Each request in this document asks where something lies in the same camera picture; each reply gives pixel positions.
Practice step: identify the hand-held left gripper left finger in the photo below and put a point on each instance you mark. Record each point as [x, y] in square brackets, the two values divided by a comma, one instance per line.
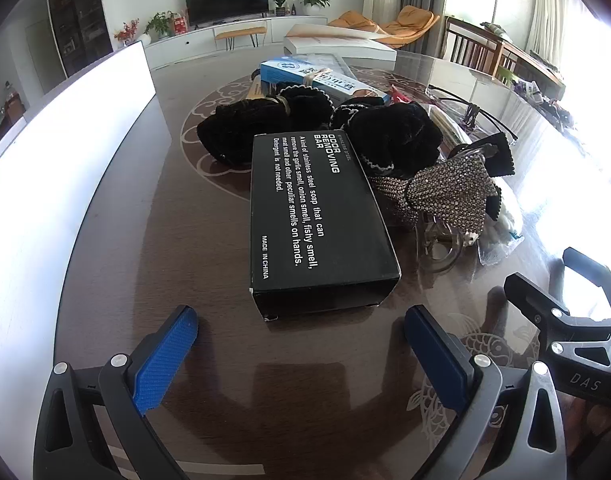
[160, 360]

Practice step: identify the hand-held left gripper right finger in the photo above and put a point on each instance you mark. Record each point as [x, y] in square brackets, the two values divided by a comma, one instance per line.
[435, 355]

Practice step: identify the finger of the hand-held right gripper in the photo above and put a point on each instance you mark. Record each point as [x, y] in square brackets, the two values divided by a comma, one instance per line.
[605, 275]
[540, 305]

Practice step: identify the black printed cardboard box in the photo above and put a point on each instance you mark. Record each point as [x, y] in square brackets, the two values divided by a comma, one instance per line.
[310, 220]

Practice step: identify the large white cardboard box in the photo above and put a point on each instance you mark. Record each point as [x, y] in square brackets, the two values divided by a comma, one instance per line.
[60, 160]

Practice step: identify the black scrunchie with white trim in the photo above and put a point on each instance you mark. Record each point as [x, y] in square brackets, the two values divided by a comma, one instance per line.
[395, 130]

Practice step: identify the bag of cotton swabs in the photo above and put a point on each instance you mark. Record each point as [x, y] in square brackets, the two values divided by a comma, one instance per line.
[500, 225]

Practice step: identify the clear plastic hair claw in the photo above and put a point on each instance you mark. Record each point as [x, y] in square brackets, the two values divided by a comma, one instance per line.
[438, 255]

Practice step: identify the rhinestone bow hair clip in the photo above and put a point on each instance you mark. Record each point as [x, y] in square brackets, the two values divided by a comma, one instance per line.
[445, 195]

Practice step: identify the black lens cloth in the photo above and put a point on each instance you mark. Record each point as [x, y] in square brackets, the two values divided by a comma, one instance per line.
[500, 157]

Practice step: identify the row of cluttered small items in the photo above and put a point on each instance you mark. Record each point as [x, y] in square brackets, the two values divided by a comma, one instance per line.
[545, 100]

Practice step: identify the silver foil packet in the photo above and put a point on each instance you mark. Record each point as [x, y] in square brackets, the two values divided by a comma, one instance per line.
[448, 127]

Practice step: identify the thin-framed eyeglasses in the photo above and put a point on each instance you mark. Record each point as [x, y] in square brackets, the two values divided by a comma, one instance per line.
[469, 110]

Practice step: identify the wooden side table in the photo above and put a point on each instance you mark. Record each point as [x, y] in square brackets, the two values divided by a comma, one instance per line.
[535, 67]

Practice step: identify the green plastic stool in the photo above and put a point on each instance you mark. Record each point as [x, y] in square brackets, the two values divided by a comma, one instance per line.
[505, 76]

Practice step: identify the plain black velvet scrunchie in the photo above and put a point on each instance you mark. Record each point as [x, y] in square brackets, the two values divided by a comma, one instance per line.
[235, 125]

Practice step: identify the red candy packet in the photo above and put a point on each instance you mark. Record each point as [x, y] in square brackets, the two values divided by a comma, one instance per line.
[395, 95]

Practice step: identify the dark wooden chair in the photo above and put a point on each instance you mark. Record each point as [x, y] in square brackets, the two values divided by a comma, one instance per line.
[473, 45]

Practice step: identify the white sheer curtain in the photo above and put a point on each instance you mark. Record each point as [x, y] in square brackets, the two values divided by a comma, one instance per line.
[550, 10]

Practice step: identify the black scrunchie with beaded trim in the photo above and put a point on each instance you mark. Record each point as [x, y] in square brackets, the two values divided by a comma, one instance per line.
[305, 97]

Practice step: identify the orange lounge chair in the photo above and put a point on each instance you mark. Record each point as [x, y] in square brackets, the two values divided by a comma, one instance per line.
[410, 22]

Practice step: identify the blue and white ointment box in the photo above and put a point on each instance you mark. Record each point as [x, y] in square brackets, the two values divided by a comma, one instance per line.
[285, 72]

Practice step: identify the white television cabinet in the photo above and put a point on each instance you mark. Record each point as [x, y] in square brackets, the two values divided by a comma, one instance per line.
[195, 42]

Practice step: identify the round white vase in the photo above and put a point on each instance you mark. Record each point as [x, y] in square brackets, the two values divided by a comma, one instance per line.
[144, 39]

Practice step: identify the white flat box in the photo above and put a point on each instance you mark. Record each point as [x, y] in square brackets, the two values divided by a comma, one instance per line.
[335, 40]

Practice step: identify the red flower arrangement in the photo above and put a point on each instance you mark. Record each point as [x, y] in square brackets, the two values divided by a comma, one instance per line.
[128, 30]

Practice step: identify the red gift bag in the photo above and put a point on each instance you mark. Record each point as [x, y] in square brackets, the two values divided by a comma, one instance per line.
[179, 25]

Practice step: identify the bushy green potted plant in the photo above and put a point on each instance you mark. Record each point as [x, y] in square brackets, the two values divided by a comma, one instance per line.
[160, 22]

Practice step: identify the wooden bench with hairpin legs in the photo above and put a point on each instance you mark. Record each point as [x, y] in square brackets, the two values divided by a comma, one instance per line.
[240, 31]

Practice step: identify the dark glass display cabinet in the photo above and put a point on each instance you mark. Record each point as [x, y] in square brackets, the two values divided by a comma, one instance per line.
[80, 10]

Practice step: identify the black television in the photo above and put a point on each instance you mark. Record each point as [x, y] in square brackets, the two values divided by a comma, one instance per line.
[225, 0]

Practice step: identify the small potted plant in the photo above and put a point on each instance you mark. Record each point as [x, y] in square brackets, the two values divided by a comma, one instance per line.
[279, 2]

